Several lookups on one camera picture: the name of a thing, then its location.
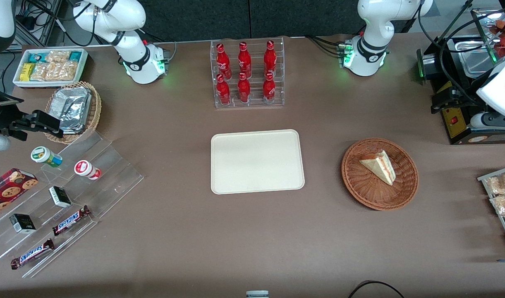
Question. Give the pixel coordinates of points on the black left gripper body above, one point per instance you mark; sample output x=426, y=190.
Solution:
x=454, y=97

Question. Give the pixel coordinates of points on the triangular sandwich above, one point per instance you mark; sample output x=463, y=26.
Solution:
x=380, y=166

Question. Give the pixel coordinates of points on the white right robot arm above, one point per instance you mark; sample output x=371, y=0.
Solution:
x=132, y=62

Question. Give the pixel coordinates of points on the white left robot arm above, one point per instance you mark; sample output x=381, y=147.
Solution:
x=368, y=49

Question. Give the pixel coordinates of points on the light wicker basket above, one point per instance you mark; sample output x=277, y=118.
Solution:
x=94, y=111

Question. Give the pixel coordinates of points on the round brown wicker basket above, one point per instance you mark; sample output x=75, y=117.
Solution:
x=372, y=194

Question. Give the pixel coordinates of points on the cream rectangular tray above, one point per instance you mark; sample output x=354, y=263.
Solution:
x=256, y=161

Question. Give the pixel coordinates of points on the black hot food case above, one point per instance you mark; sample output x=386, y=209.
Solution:
x=457, y=128

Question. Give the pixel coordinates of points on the silver foil pack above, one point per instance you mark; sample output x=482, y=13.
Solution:
x=72, y=107

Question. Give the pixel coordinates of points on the green lid snack cup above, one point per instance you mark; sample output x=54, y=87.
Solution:
x=43, y=155

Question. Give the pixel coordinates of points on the clear cracker bag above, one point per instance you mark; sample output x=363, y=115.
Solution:
x=56, y=71

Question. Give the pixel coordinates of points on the yellow snack packet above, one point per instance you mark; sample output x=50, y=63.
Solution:
x=26, y=72

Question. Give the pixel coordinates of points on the red lid snack cup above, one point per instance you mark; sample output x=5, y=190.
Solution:
x=84, y=169

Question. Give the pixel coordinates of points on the teal snack packet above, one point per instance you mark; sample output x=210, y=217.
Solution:
x=37, y=57

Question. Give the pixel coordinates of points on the white rectangular snack bin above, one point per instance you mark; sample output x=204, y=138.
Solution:
x=82, y=66

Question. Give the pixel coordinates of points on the small black box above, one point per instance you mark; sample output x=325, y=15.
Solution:
x=60, y=196
x=22, y=223

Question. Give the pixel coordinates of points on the red plaid cookie box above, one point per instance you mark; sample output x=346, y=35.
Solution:
x=8, y=190

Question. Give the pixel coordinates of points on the clear acrylic stepped display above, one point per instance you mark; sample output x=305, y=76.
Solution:
x=111, y=178

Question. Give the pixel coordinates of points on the clear nut snack bag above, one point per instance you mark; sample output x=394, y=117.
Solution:
x=504, y=205
x=500, y=184

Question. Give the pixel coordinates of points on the Snickers bar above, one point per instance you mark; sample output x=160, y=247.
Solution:
x=32, y=253
x=70, y=220

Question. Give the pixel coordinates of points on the red cola bottle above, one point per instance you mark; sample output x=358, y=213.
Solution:
x=223, y=62
x=270, y=60
x=244, y=90
x=223, y=92
x=244, y=62
x=269, y=90

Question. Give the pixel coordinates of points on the clear acrylic bottle rack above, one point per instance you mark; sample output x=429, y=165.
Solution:
x=254, y=103

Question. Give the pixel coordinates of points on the small white object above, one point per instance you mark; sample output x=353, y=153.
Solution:
x=257, y=294

